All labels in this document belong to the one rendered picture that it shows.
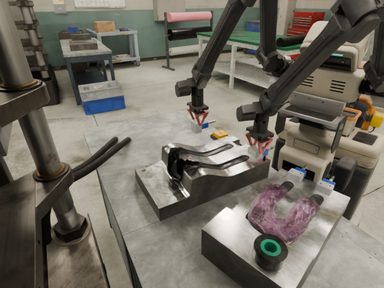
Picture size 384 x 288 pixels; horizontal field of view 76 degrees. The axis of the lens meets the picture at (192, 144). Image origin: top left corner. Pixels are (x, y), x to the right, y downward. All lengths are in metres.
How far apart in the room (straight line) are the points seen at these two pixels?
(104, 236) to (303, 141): 1.47
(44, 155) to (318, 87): 1.05
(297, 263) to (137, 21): 7.04
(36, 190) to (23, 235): 0.16
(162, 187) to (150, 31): 6.71
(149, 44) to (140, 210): 6.75
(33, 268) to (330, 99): 1.12
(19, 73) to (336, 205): 0.99
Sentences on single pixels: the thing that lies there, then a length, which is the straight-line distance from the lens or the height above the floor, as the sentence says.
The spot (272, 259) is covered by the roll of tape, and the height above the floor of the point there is 0.95.
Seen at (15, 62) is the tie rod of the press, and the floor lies 1.34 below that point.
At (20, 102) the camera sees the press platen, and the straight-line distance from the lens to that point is 0.64.
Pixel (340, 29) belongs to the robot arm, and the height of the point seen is 1.40.
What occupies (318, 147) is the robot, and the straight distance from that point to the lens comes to 1.30.
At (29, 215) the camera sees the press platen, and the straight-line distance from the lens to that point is 0.69.
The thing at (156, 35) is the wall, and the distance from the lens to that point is 7.53.
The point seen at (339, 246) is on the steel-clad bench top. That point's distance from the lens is 0.94.
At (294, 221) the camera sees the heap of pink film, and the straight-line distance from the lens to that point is 0.82.
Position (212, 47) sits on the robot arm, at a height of 1.31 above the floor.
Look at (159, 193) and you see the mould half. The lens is 0.91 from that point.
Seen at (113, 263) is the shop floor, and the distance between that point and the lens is 1.83.
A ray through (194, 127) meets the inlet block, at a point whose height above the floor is 0.93.
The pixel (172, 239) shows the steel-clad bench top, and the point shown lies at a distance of 0.85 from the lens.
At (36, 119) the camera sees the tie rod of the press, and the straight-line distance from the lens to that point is 0.72.
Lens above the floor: 1.46
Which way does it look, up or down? 30 degrees down
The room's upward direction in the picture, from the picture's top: straight up
